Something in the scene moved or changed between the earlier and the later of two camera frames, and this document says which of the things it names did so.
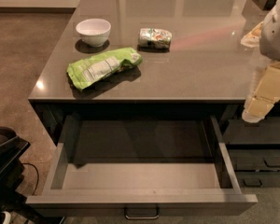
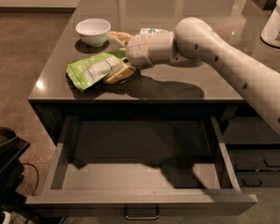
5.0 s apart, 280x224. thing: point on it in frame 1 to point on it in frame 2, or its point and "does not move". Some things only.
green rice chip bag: x=91 y=69 does not move
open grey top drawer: x=103 y=165 does not move
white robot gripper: x=276 y=36 to x=138 y=50
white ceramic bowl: x=94 y=32 does not move
